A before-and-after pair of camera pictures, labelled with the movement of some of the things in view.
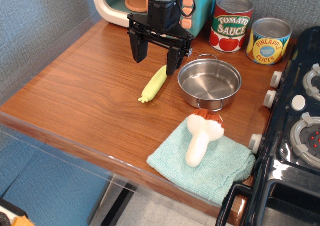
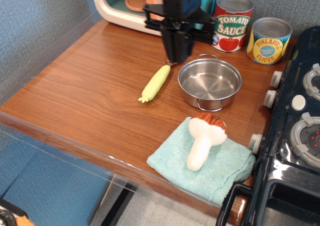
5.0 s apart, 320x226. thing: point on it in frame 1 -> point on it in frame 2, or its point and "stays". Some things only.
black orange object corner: x=11 y=215 stays
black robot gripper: x=162 y=24 -> x=181 y=17
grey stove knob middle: x=269 y=98 stays
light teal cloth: x=226 y=162 stays
